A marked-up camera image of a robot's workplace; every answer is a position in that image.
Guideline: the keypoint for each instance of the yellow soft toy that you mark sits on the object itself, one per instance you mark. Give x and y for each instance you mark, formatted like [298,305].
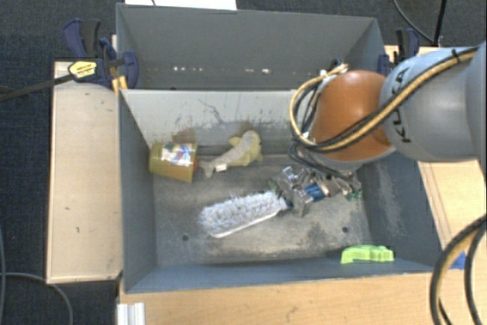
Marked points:
[252,159]

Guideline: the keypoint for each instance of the white bristle brush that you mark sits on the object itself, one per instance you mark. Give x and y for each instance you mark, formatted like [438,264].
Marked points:
[239,215]

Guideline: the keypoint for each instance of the grey toy shark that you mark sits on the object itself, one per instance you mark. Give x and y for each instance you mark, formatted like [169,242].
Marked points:
[233,153]

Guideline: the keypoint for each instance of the green toy animal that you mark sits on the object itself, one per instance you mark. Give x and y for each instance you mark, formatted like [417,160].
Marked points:
[363,255]

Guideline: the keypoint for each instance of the grey metal bin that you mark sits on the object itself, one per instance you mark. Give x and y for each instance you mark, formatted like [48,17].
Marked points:
[236,49]

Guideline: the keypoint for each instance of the pale wood flat board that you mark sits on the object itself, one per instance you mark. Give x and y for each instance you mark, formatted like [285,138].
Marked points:
[85,171]

